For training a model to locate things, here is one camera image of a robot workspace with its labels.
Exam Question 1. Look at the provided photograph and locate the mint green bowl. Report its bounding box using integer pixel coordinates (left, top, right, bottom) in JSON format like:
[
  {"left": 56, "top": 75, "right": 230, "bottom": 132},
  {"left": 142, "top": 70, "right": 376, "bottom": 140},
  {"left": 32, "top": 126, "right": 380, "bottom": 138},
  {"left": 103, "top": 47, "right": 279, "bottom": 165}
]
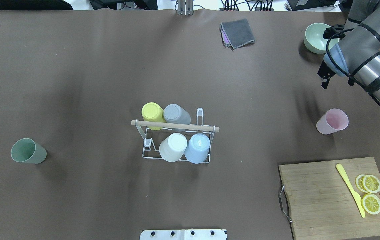
[{"left": 303, "top": 23, "right": 330, "bottom": 54}]

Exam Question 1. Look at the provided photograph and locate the yellow plastic cup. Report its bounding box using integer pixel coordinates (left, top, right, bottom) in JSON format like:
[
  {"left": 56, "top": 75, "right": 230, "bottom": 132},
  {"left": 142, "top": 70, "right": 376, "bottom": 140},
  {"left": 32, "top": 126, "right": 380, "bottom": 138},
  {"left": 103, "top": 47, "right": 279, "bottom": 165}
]
[{"left": 141, "top": 102, "right": 166, "bottom": 123}]

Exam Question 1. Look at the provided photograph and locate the grey folded cloth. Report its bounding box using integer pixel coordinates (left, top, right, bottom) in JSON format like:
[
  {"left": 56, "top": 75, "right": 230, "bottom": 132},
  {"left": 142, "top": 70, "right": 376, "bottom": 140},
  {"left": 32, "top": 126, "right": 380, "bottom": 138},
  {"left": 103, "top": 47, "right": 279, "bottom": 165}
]
[{"left": 220, "top": 18, "right": 255, "bottom": 50}]

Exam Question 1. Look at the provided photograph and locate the aluminium frame post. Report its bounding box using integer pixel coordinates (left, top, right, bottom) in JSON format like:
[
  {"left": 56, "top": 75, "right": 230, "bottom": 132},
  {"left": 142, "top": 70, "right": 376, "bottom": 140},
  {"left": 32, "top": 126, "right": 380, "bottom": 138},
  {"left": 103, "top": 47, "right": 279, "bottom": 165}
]
[{"left": 176, "top": 0, "right": 194, "bottom": 16}]

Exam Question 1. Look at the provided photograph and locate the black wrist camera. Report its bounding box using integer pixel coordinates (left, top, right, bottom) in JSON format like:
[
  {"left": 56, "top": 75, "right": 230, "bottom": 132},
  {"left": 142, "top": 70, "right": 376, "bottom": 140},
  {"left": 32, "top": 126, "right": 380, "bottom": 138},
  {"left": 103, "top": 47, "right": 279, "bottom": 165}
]
[{"left": 323, "top": 24, "right": 345, "bottom": 39}]

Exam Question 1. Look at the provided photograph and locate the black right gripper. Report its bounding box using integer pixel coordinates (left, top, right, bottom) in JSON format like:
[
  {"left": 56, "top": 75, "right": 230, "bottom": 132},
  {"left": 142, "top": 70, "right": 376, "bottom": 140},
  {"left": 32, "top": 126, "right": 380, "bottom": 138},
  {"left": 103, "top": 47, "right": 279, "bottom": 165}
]
[{"left": 317, "top": 61, "right": 336, "bottom": 89}]

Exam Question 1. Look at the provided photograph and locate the yellow plastic knife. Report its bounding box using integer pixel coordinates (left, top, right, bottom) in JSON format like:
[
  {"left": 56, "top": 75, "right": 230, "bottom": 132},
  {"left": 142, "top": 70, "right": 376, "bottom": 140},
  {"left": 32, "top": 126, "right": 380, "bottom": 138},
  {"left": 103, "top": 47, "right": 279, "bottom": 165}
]
[{"left": 335, "top": 163, "right": 366, "bottom": 218}]

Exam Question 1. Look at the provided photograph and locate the wooden cutting board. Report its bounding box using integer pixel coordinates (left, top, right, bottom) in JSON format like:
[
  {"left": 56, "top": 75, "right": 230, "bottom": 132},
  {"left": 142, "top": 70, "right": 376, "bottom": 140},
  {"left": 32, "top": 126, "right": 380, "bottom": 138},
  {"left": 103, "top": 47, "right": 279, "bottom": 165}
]
[{"left": 279, "top": 157, "right": 380, "bottom": 240}]

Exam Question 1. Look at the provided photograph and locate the light blue plastic cup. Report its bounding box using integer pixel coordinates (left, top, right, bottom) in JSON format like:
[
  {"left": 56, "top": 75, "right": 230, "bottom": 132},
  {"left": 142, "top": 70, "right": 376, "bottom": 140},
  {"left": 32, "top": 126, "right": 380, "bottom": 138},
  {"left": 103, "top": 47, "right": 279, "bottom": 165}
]
[{"left": 184, "top": 133, "right": 210, "bottom": 164}]

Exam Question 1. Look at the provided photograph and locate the white plastic cup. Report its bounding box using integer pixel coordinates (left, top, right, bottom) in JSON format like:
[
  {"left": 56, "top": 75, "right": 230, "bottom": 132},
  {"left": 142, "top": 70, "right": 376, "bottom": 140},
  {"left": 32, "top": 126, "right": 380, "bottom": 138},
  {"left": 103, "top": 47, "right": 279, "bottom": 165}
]
[{"left": 159, "top": 133, "right": 188, "bottom": 162}]

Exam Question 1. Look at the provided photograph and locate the lemon slice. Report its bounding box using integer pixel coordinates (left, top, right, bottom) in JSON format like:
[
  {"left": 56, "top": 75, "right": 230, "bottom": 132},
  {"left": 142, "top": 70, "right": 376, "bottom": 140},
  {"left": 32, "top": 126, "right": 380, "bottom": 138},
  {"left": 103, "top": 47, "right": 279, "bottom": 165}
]
[
  {"left": 362, "top": 193, "right": 380, "bottom": 215},
  {"left": 362, "top": 174, "right": 380, "bottom": 194},
  {"left": 355, "top": 174, "right": 368, "bottom": 193}
]

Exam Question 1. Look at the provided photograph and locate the green plastic cup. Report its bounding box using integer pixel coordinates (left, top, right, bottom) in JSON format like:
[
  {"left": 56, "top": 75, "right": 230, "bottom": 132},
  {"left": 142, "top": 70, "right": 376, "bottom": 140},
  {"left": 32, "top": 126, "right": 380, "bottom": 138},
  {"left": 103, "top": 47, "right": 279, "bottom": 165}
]
[{"left": 11, "top": 138, "right": 47, "bottom": 164}]

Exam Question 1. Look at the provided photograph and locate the white wire cup rack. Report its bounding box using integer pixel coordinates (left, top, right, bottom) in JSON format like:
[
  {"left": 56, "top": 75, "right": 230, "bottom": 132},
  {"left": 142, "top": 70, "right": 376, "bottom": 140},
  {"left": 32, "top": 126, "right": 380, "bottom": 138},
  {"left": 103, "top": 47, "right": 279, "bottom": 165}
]
[{"left": 131, "top": 108, "right": 220, "bottom": 164}]

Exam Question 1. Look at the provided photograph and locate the grey plastic cup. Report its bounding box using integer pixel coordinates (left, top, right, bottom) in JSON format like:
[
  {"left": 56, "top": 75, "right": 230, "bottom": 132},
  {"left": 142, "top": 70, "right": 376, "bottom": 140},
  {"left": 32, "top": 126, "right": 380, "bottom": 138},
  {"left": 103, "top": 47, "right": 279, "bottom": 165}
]
[{"left": 163, "top": 104, "right": 191, "bottom": 125}]

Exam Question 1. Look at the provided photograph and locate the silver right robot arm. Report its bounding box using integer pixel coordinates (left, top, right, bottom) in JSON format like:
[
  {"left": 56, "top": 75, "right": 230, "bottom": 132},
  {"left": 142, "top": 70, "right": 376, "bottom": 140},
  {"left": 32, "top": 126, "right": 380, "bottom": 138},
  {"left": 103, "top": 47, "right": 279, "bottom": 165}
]
[{"left": 318, "top": 0, "right": 380, "bottom": 106}]

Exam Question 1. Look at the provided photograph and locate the pink plastic cup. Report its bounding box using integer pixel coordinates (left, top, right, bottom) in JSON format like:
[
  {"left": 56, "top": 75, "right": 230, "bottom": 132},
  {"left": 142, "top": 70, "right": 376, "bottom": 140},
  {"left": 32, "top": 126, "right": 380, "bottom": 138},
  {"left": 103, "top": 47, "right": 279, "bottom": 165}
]
[{"left": 316, "top": 108, "right": 349, "bottom": 135}]

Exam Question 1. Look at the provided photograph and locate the white mounting plate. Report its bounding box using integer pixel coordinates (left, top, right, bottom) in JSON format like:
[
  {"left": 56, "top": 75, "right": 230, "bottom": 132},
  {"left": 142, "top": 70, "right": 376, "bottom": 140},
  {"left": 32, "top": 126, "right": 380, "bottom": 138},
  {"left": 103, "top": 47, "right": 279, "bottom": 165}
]
[{"left": 139, "top": 229, "right": 228, "bottom": 240}]

